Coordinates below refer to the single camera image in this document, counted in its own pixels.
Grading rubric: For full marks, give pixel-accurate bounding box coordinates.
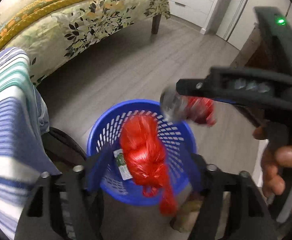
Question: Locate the blue plastic waste basket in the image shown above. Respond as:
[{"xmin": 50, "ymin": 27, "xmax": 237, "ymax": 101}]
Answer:
[{"xmin": 87, "ymin": 99, "xmax": 196, "ymax": 206}]

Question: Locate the striped blue green tablecloth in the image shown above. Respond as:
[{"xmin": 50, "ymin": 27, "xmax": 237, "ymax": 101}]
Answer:
[{"xmin": 0, "ymin": 47, "xmax": 60, "ymax": 239}]

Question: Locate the green slipper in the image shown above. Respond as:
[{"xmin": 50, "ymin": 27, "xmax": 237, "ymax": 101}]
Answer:
[{"xmin": 170, "ymin": 192, "xmax": 203, "ymax": 232}]

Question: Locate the bed with floral sheet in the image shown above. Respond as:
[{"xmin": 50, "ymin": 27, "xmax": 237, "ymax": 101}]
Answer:
[{"xmin": 0, "ymin": 0, "xmax": 170, "ymax": 85}]

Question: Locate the person's right hand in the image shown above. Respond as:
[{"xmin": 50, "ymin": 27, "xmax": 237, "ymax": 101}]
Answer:
[{"xmin": 252, "ymin": 126, "xmax": 292, "ymax": 213}]

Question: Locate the crushed red soda can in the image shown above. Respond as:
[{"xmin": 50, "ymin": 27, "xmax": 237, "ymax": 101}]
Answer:
[{"xmin": 160, "ymin": 86, "xmax": 216, "ymax": 126}]

